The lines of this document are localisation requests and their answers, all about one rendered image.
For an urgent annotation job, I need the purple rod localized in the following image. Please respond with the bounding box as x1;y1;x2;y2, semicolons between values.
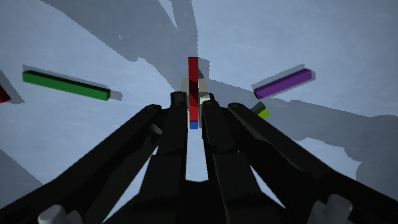
253;68;312;100

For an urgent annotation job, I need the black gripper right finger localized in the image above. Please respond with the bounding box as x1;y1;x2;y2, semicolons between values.
198;77;398;224

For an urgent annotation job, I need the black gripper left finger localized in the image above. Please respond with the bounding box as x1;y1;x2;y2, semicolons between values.
0;78;190;224

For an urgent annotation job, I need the small blue cube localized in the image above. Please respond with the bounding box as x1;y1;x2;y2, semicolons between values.
190;120;198;129

